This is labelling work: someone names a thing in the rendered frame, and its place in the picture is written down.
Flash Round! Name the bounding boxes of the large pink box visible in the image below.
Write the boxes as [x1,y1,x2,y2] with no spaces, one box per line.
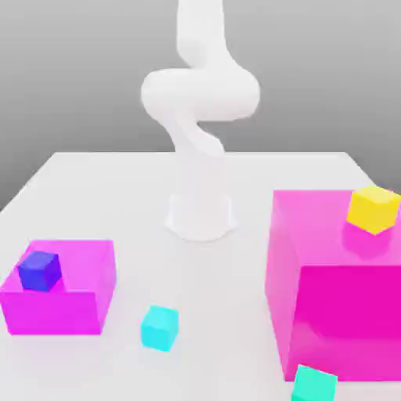
[264,189,401,382]

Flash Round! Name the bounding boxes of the small turquoise cube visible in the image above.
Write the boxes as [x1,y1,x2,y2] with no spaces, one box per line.
[291,363,338,401]

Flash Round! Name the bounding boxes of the small blue cube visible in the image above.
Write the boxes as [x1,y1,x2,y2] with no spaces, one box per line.
[17,250,63,293]

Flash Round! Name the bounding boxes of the large magenta box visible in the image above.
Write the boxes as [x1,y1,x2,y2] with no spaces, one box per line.
[0,239,117,336]

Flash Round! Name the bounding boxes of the small yellow cube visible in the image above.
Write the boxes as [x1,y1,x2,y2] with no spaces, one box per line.
[346,184,401,236]

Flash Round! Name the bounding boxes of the small cyan cube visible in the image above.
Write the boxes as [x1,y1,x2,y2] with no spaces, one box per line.
[139,305,180,352]

